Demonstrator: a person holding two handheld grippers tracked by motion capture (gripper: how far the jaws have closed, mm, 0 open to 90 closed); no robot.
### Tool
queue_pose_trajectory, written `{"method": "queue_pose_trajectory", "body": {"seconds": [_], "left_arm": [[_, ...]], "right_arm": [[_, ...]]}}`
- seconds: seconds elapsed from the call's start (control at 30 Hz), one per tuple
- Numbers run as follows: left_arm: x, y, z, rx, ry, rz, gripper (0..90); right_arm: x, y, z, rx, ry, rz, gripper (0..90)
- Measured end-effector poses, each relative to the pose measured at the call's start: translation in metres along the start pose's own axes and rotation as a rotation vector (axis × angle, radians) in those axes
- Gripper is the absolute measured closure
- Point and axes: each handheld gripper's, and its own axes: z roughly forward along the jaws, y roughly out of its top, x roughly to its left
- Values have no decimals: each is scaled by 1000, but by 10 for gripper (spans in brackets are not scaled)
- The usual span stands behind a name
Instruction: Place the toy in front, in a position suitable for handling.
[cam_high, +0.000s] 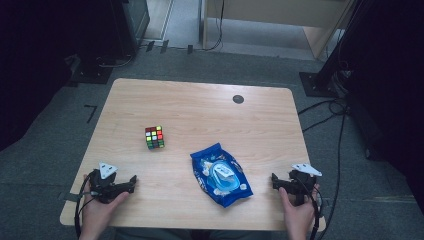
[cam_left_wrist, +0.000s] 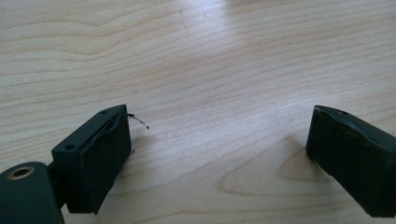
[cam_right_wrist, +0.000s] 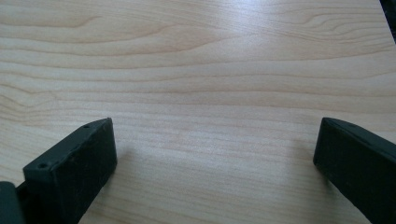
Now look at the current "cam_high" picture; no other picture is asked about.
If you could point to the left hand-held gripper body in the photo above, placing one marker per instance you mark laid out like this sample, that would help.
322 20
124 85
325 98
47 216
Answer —
100 186

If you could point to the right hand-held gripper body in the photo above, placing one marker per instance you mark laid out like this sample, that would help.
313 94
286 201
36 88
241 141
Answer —
301 181

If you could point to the multicoloured puzzle cube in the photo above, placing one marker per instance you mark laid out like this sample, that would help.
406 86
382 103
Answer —
154 137

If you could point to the blue wet wipes pack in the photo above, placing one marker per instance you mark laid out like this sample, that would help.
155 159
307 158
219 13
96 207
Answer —
220 176

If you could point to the person's left hand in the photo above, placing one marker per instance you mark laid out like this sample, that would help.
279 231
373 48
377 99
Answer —
95 216

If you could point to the person's right hand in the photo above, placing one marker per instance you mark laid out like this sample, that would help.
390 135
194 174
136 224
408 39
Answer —
300 216

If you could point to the person's dark trousers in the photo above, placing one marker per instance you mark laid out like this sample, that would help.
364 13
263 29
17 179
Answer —
166 235

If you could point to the black round table grommet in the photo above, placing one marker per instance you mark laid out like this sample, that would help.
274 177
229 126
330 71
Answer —
238 99

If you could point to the black metal stand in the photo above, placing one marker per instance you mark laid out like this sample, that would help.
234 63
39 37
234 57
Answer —
320 83

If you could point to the dark curtain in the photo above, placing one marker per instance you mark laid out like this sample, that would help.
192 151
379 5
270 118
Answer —
393 100
33 66

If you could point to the light wooden furniture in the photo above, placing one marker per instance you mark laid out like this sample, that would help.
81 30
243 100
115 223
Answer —
266 11

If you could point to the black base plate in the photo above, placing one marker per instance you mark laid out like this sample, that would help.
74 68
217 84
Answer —
93 75

